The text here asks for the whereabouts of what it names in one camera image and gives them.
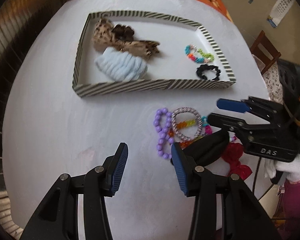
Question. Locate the pink white woven bangle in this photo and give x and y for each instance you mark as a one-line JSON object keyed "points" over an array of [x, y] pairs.
{"points": [[176, 127]]}

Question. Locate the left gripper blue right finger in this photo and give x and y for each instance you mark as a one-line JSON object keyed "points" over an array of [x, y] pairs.
{"points": [[181, 166]]}

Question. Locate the right forearm magenta sleeve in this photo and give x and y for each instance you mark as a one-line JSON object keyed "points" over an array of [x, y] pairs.
{"points": [[291, 207]]}

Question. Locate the wall calendar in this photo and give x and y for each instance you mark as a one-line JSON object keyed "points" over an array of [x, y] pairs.
{"points": [[278, 12]]}

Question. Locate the light blue fluffy scrunchie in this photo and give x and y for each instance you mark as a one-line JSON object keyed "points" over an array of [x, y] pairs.
{"points": [[121, 66]]}

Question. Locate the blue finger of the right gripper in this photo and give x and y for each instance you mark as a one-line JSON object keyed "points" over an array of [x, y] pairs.
{"points": [[232, 105]]}

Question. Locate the red heart ornament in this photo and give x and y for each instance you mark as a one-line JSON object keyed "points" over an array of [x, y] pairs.
{"points": [[231, 155]]}

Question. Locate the striped shallow tray box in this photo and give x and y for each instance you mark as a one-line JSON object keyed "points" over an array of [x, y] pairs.
{"points": [[184, 46]]}

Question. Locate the right white gloved hand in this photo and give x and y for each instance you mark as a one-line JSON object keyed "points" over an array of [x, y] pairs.
{"points": [[271, 167]]}

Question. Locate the leopard print bow hairtie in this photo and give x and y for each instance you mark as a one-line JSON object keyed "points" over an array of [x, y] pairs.
{"points": [[103, 37]]}

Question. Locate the floral fabric bundle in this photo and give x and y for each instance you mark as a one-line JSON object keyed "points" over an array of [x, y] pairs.
{"points": [[274, 87]]}

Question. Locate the black scrunchie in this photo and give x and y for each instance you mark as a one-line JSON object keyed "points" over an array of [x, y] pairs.
{"points": [[208, 72]]}

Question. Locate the black camera box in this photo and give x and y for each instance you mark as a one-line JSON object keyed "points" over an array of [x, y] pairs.
{"points": [[289, 75]]}

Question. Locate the wooden chair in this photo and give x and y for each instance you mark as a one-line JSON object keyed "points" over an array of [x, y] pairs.
{"points": [[265, 51]]}

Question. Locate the brown scrunchie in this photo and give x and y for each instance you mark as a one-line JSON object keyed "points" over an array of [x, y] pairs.
{"points": [[123, 32]]}

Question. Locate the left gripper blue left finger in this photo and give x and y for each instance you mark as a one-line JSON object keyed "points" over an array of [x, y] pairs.
{"points": [[118, 164]]}

